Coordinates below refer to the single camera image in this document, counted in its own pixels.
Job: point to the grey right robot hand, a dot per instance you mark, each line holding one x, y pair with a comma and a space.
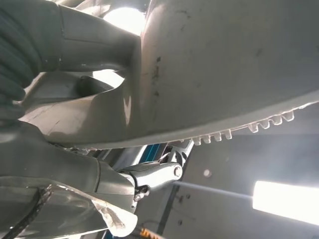
62, 175

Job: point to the bright ceiling light panel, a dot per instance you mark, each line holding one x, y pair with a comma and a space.
286, 203

